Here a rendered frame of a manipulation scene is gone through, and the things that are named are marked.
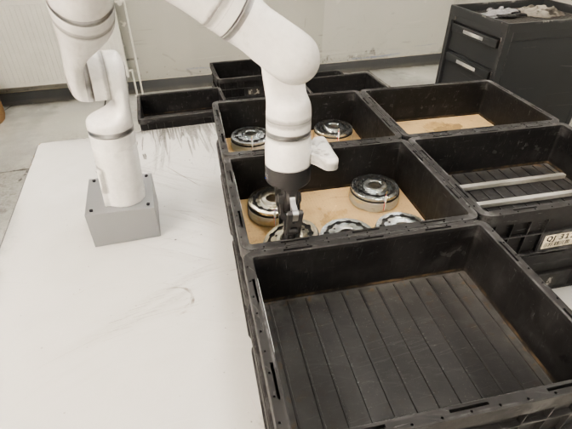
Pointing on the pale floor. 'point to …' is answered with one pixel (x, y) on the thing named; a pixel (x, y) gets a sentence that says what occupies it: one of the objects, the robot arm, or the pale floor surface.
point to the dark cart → (512, 53)
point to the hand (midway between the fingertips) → (287, 231)
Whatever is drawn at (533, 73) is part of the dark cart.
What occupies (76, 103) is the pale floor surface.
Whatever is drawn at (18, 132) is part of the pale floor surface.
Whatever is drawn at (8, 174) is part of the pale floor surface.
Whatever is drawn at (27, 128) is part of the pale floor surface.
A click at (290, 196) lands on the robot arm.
